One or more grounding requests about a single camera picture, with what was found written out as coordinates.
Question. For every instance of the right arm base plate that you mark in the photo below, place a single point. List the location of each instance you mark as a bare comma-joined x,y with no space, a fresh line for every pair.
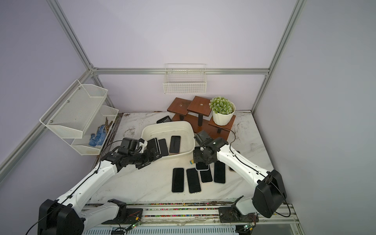
232,215

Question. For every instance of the white mesh two-tier shelf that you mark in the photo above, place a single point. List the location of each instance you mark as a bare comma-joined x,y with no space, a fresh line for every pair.
78,113

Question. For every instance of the black plastic scoop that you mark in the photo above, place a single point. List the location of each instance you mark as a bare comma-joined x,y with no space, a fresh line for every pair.
164,119

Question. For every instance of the dark phone bottom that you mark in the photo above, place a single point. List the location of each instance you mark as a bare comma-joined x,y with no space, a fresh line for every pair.
202,167

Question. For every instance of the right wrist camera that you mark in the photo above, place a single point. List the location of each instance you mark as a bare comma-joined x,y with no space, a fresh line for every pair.
203,138

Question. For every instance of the light blue case phone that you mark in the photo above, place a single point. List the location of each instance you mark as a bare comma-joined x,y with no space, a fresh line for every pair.
206,176

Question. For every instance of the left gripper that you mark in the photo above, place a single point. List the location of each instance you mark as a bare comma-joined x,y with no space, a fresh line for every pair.
148,159

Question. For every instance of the white plastic storage box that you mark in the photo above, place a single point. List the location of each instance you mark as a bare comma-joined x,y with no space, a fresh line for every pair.
166,131

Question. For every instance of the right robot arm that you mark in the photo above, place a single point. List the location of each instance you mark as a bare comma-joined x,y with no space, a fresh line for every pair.
268,188

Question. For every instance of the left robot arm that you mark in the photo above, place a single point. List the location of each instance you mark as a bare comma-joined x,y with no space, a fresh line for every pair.
64,216

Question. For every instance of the white case phone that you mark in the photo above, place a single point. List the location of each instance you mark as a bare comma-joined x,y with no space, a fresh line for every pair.
153,146
163,147

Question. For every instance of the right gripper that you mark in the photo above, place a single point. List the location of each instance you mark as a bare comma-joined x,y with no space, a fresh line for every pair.
199,156

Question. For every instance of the pink case phone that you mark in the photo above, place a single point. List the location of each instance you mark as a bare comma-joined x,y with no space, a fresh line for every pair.
193,181

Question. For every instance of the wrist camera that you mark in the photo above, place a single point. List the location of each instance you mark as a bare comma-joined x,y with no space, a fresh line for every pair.
131,146
203,138

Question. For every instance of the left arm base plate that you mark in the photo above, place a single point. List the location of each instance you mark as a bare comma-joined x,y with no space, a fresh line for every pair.
126,216

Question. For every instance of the blue cloth in shelf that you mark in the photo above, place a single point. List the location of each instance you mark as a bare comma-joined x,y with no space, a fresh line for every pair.
98,138

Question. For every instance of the white wire wall basket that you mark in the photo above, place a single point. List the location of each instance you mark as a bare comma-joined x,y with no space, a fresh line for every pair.
184,79

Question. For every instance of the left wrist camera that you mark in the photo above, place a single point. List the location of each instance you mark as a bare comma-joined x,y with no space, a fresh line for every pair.
131,146

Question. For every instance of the white pot green plant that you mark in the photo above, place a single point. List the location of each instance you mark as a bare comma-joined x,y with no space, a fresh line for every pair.
223,110

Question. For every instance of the brown wooden tiered stand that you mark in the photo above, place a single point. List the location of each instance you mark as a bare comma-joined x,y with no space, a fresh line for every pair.
194,111

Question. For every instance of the clear case phone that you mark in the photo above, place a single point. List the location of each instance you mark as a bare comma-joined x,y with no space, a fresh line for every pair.
178,180

